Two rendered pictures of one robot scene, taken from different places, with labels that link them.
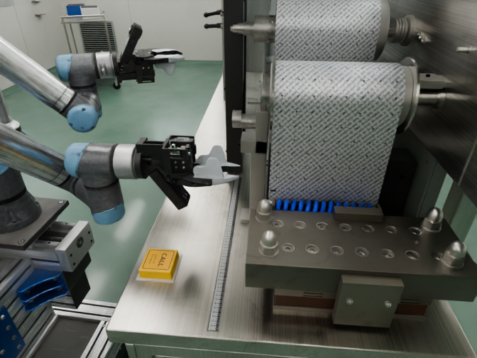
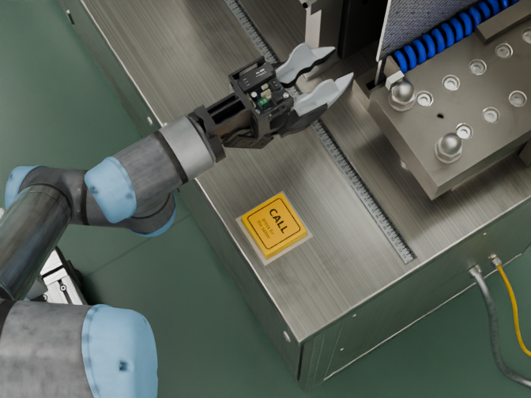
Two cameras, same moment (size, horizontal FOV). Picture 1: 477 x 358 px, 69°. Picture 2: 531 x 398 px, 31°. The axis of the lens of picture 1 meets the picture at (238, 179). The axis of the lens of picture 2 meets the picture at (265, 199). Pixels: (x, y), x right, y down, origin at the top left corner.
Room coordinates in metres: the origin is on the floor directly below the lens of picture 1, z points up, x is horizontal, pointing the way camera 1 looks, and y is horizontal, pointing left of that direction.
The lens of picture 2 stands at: (0.23, 0.40, 2.25)
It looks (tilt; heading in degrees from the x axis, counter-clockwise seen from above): 72 degrees down; 326
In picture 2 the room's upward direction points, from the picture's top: 3 degrees counter-clockwise
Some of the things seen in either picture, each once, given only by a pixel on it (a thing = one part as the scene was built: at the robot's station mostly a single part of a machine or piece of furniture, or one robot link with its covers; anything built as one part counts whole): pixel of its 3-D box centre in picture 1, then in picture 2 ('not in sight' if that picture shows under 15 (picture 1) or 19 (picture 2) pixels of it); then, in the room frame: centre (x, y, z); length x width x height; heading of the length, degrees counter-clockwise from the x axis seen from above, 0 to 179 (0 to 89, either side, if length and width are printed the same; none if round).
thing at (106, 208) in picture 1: (101, 195); (133, 200); (0.67, 0.32, 1.01); 0.11 x 0.08 x 0.11; 49
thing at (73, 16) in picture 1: (91, 47); not in sight; (5.06, 2.05, 0.51); 0.91 x 0.58 x 1.02; 19
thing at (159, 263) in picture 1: (159, 263); (273, 226); (0.55, 0.17, 0.91); 0.07 x 0.07 x 0.02; 85
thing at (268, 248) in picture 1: (269, 241); (450, 144); (0.46, -0.05, 1.05); 0.04 x 0.04 x 0.04
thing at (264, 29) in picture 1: (265, 28); not in sight; (0.94, -0.07, 1.33); 0.06 x 0.06 x 0.06; 85
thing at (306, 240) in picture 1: (351, 250); (518, 76); (0.50, -0.22, 1.00); 0.40 x 0.16 x 0.06; 85
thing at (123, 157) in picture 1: (131, 160); (187, 144); (0.65, 0.23, 1.11); 0.08 x 0.05 x 0.08; 175
